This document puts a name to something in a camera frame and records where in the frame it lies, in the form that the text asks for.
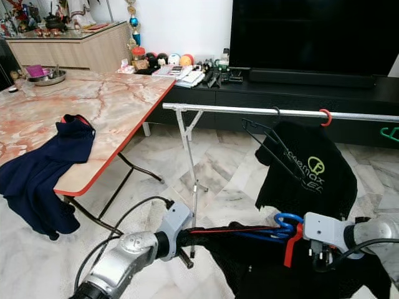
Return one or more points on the small black round lid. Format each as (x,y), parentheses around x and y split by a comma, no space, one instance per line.
(12,89)

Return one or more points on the pink plastic cup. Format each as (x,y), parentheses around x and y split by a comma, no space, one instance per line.
(36,71)

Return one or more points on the clear bottle with black cap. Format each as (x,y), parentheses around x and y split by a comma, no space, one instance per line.
(225,57)

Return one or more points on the light wooden sideboard cabinet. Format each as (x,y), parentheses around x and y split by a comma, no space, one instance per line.
(81,50)

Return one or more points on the black remote control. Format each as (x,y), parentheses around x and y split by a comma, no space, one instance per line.
(213,80)

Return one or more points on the black flat screen television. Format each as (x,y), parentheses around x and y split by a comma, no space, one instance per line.
(312,34)

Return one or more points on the navy blue shirt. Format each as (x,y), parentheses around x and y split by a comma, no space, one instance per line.
(43,180)

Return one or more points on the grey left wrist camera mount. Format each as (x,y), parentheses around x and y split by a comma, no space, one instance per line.
(177,224)

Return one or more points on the marble pattern folding table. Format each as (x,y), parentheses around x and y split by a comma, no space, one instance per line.
(118,106)

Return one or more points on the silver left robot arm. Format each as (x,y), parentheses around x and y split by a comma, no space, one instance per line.
(118,261)

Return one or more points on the blue and gold trophy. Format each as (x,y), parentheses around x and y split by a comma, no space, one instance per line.
(133,23)

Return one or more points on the dark figurine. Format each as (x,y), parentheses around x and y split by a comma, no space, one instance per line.
(55,20)

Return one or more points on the black plush toy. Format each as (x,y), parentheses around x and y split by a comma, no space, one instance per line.
(157,60)

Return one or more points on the orange toy ball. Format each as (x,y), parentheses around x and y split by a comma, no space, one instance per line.
(187,60)

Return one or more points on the orange plastic clothes hanger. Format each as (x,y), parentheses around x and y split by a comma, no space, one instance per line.
(81,116)

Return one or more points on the black soundbar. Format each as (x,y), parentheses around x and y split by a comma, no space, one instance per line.
(312,78)

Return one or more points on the stack of white books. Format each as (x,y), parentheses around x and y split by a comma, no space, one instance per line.
(184,76)

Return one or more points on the black low TV console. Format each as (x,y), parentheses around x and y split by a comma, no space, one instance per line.
(287,93)

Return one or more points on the black shirt with green logo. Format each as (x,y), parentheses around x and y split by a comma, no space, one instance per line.
(336,193)

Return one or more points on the pink tissue pack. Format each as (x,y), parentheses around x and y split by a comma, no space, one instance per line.
(126,66)

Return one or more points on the white robed statue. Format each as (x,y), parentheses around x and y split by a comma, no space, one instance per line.
(80,12)

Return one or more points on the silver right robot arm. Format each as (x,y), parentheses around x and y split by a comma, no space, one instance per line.
(374,240)

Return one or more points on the red plastic clothes hanger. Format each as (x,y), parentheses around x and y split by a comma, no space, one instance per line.
(330,117)

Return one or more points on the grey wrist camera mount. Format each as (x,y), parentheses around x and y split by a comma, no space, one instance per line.
(177,224)
(324,225)

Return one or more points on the jar with orange lid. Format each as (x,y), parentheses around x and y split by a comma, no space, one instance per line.
(139,58)

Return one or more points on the round metal bowl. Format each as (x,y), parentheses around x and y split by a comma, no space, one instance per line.
(56,79)

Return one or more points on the green plastic clothes hanger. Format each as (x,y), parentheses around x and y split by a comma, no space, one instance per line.
(388,131)

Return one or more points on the blue plastic clothes hanger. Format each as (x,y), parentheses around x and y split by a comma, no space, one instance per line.
(287,218)

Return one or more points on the black glass display shelf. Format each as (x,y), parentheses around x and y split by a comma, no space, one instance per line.
(7,62)

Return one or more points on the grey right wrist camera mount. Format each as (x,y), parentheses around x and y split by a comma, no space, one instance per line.
(324,225)

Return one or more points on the silver metal clothes rack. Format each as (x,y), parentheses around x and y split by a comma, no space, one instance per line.
(230,109)

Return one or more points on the black shirt with red stripe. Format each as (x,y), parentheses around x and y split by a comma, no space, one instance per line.
(255,274)

